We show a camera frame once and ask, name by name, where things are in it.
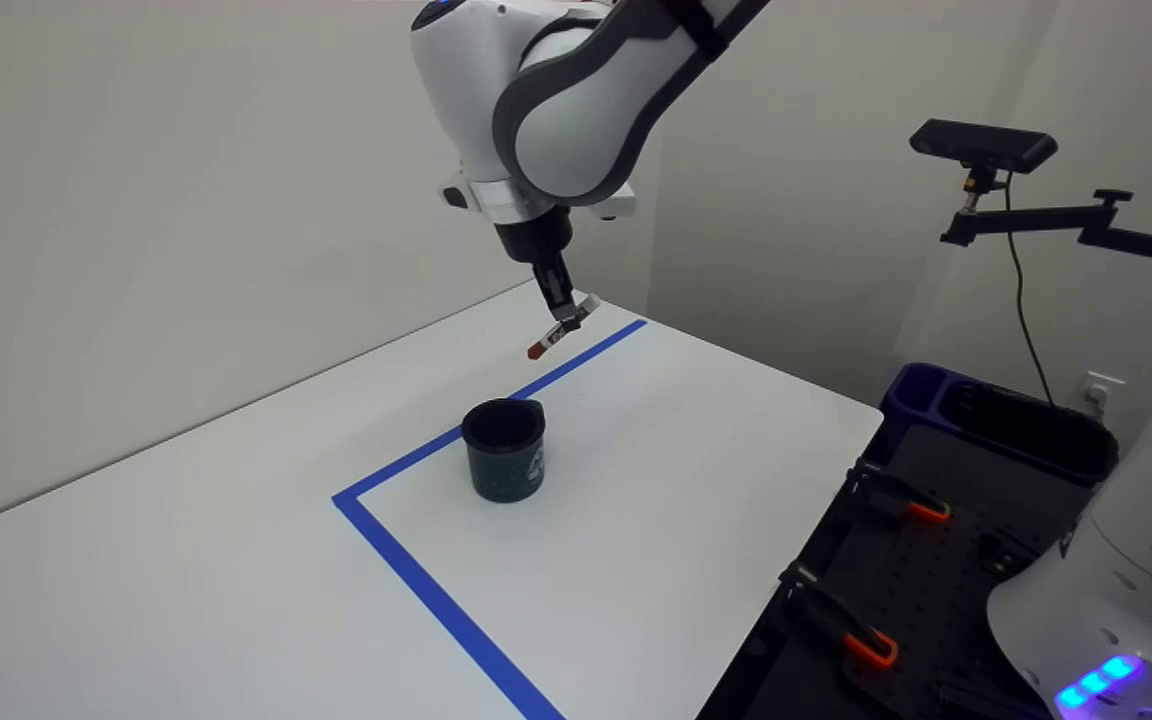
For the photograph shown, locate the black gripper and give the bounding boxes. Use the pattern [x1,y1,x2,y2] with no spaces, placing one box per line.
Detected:
[492,207,601,324]

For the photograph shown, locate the red marker white cap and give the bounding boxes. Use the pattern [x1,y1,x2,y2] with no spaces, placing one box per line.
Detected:
[522,304,601,364]

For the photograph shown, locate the dark teal mug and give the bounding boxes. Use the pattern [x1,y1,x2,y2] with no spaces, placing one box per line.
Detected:
[457,390,552,508]

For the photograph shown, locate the long blue tape strip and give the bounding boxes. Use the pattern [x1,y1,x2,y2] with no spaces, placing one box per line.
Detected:
[326,316,653,520]

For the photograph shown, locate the short blue tape strip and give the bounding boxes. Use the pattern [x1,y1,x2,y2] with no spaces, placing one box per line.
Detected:
[326,486,573,720]

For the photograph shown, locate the blue bin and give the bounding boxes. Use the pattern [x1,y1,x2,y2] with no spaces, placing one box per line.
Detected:
[881,361,1007,430]

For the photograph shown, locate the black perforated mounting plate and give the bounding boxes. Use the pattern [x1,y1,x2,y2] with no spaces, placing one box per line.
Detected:
[698,421,1090,720]

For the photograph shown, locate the black bin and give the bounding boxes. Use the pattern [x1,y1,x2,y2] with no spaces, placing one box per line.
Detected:
[930,375,1122,486]

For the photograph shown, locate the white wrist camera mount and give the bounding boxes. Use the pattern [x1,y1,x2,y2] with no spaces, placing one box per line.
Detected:
[440,174,638,229]

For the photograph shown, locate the black clamp orange handle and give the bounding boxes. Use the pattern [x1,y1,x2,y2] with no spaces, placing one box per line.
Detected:
[843,454,955,532]
[775,564,904,675]

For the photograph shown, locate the black exterior camera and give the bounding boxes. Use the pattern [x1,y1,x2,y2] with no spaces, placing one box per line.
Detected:
[904,115,1062,181]

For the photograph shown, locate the black camera cable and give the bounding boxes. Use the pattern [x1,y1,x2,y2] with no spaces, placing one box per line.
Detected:
[994,181,1054,408]

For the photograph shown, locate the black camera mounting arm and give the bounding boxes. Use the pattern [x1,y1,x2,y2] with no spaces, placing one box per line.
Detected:
[936,162,1152,276]

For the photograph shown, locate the white wall outlet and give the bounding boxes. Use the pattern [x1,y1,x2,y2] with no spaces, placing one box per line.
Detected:
[1076,367,1128,415]

